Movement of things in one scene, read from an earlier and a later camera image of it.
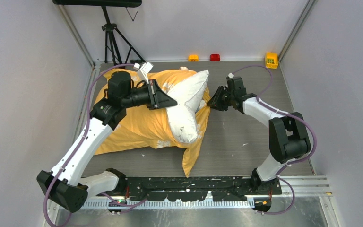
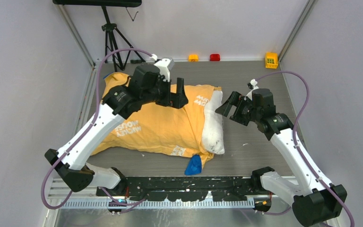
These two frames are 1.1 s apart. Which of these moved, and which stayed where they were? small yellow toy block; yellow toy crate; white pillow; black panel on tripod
Moved: white pillow
Stayed: black panel on tripod; yellow toy crate; small yellow toy block
